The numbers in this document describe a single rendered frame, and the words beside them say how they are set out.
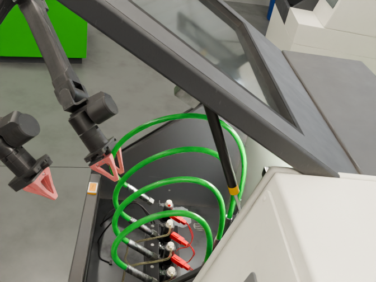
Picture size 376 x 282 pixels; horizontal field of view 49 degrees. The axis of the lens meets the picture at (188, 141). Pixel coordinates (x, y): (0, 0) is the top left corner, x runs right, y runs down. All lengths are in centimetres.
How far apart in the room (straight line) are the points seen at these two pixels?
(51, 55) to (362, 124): 83
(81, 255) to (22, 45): 338
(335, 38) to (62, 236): 272
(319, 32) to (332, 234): 328
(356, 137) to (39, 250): 197
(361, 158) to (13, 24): 383
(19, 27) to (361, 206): 398
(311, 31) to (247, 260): 323
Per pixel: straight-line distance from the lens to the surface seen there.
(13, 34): 443
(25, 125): 97
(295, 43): 383
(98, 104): 109
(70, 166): 312
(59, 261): 251
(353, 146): 97
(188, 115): 104
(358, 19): 388
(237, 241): 75
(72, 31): 443
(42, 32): 127
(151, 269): 123
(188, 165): 153
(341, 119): 106
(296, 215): 63
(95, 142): 111
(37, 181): 103
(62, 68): 118
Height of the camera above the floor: 194
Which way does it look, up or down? 33 degrees down
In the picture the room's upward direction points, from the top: 12 degrees clockwise
